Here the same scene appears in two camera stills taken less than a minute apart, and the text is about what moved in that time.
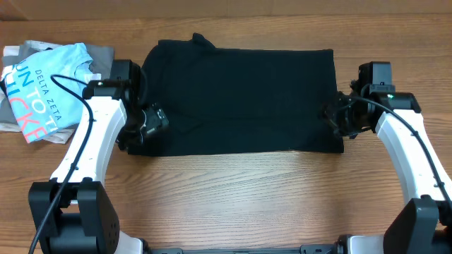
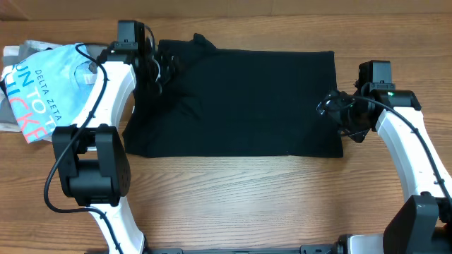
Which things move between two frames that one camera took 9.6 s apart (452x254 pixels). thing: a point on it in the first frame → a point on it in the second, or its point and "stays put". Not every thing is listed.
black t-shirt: x=239 y=101 stays put
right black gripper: x=340 y=115 stays put
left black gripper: x=157 y=120 → x=168 y=58
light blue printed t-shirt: x=39 y=107 stays put
